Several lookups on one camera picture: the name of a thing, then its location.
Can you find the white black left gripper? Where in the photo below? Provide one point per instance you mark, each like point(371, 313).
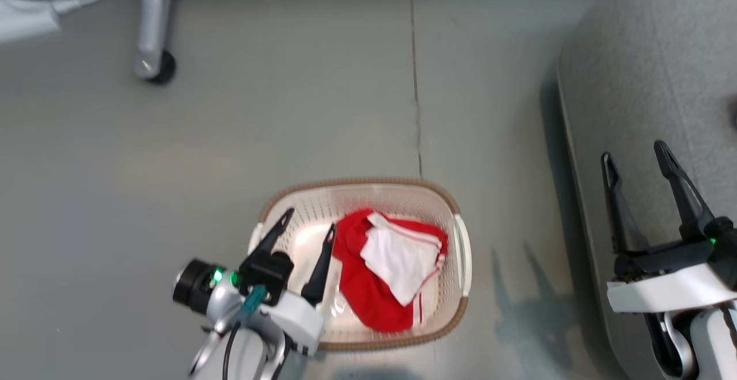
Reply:
point(288, 311)

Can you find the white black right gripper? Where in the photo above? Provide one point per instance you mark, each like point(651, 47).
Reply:
point(673, 288)

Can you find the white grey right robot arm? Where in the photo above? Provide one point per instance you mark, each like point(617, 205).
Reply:
point(711, 345)

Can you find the red and white garment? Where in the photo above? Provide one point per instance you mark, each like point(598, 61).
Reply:
point(368, 293)

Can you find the grey fabric sofa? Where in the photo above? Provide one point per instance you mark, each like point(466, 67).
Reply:
point(645, 80)

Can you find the beige perforated laundry basket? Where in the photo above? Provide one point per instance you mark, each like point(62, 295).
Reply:
point(397, 196)

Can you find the grey metal stand leg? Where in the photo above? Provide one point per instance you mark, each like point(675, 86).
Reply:
point(151, 17)

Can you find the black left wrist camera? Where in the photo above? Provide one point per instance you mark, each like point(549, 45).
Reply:
point(193, 285)

